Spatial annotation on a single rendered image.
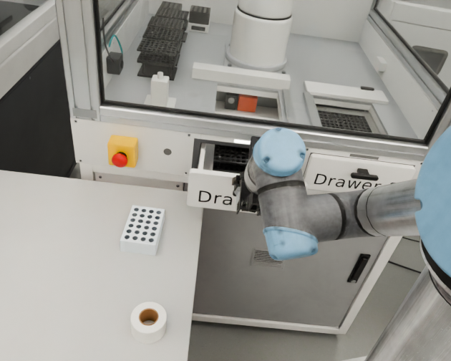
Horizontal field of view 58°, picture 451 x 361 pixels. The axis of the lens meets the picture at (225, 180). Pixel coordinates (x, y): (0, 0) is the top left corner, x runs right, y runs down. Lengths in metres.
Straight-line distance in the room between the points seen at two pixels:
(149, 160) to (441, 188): 0.93
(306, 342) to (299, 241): 1.27
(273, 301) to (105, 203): 0.79
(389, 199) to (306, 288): 1.02
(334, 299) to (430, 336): 1.28
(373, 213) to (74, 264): 0.67
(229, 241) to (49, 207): 0.57
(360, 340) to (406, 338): 1.55
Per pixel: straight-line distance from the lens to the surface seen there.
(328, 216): 0.62
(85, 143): 1.16
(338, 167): 1.14
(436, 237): 0.30
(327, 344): 1.86
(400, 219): 0.57
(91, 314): 0.91
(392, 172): 1.19
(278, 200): 0.60
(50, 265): 1.01
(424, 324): 0.36
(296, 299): 1.62
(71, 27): 1.02
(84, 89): 1.07
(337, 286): 1.57
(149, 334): 0.84
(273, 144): 0.60
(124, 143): 1.08
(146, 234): 1.00
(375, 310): 2.05
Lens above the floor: 1.52
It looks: 39 degrees down
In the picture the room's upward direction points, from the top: 9 degrees clockwise
